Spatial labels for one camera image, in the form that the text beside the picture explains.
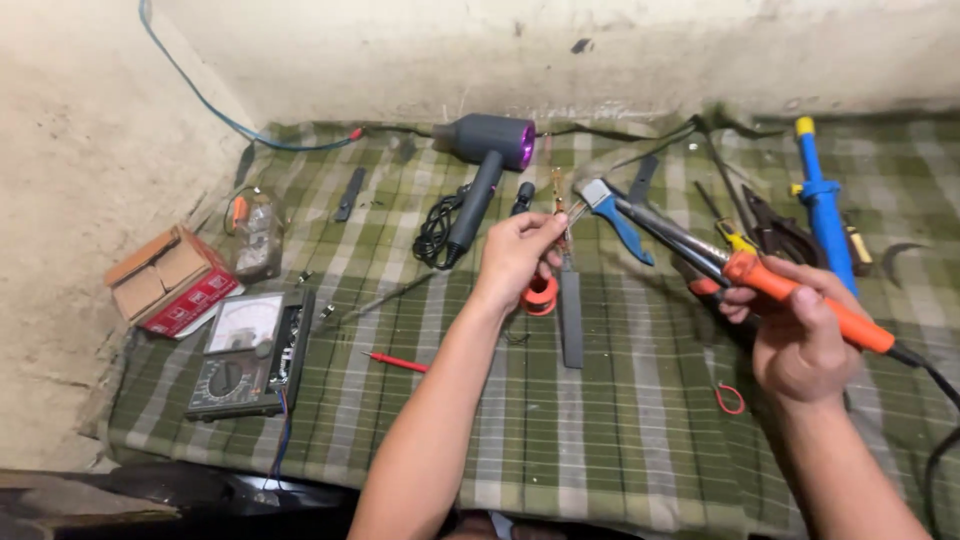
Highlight orange tester screwdriver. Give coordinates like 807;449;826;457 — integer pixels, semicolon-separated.
549;166;570;252

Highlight orange solder wire spool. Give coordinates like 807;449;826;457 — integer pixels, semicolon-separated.
519;274;561;318

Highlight red brown cardboard box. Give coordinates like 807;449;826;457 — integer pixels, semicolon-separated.
103;223;245;340

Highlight thin metal rod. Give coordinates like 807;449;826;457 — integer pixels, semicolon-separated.
339;270;439;325

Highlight black hair dryer cord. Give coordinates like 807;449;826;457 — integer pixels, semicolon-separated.
411;184;470;271

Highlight black analog multimeter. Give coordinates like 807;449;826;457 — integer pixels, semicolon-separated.
184;289;317;423

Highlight red handled tool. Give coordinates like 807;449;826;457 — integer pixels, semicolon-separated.
673;258;727;298

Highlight orange soldering iron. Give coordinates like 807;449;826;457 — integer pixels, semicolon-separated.
613;196;898;356

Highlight black soldering iron cable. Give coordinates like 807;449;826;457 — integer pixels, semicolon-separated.
889;343;960;538

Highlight blue yellow desoldering pump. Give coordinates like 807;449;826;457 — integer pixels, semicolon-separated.
789;115;861;298

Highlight yellow handled screwdriver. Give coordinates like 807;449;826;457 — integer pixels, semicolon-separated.
693;180;760;258

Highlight black flat plastic strip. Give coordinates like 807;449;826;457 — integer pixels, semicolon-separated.
333;166;368;223

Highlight red multimeter probe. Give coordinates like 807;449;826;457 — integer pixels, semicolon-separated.
361;351;431;374

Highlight green plaid cloth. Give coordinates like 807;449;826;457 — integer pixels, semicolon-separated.
107;112;960;538

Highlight black pliers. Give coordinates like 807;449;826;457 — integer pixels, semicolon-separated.
741;184;828;270

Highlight black curved plastic piece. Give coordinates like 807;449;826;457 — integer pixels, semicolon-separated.
880;241;931;289

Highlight person's left hand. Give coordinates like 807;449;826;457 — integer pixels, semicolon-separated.
474;211;570;318

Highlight grey metal file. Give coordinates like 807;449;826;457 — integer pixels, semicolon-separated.
558;253;585;370

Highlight blue wall cable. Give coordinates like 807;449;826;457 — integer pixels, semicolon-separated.
138;0;366;153

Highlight person's right hand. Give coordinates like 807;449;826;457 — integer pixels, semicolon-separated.
716;255;876;408

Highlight grey purple hair dryer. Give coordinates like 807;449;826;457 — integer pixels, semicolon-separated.
431;113;537;254

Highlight small yellow black screwdriver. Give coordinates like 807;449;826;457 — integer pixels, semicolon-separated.
841;213;875;277

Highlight red wire loop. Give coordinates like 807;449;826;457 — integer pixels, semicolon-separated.
714;382;747;416

